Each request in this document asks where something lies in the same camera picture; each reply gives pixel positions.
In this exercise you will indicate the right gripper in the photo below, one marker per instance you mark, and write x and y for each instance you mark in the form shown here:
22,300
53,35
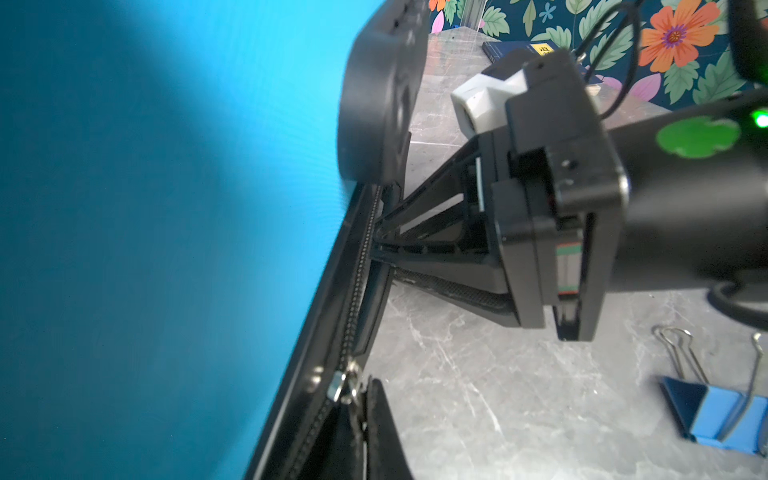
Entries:
555,193

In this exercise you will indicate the dark blue book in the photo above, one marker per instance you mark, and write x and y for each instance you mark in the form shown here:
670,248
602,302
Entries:
495,51

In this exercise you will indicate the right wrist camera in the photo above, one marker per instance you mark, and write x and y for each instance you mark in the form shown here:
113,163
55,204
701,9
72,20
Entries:
479,103

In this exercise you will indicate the blue binder clip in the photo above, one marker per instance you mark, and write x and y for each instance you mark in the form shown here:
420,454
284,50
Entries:
710,415

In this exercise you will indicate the blue suitcase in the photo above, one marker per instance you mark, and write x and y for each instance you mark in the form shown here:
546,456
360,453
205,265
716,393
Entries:
175,176

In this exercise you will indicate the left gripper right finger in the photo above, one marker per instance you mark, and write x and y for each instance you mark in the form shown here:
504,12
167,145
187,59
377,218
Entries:
386,458

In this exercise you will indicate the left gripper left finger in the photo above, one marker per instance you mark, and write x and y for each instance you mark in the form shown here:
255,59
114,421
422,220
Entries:
338,453

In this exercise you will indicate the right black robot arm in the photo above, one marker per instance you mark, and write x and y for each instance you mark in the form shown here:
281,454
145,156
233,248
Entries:
696,215

